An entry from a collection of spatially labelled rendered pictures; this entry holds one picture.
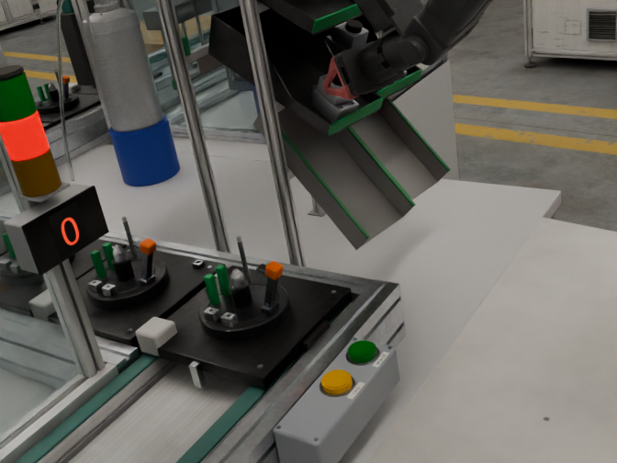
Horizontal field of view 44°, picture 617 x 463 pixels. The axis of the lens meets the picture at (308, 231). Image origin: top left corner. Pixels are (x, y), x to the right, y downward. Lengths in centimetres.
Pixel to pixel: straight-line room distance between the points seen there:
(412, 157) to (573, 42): 392
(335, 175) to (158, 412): 50
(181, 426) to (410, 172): 65
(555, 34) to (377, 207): 412
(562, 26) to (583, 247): 392
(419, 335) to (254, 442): 41
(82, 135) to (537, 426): 174
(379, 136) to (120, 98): 79
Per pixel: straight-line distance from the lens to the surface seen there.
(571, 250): 150
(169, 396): 117
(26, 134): 100
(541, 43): 545
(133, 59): 200
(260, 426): 101
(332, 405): 101
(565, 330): 129
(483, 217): 163
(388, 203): 137
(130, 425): 115
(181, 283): 133
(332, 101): 122
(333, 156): 137
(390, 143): 148
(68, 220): 105
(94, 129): 250
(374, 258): 151
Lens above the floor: 161
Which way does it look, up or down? 27 degrees down
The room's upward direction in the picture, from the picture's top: 10 degrees counter-clockwise
